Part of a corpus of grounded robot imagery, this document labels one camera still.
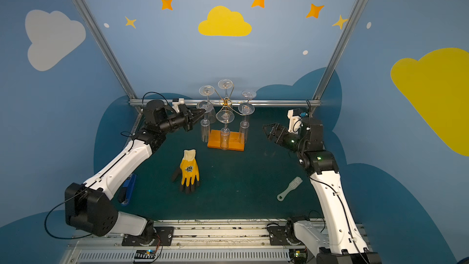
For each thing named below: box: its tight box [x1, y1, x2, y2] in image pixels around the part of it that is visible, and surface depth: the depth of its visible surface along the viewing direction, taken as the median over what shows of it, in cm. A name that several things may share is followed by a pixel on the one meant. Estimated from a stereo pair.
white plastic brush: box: [276, 176, 303, 202], surface depth 90 cm
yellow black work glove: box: [171, 149, 201, 195], surface depth 92 cm
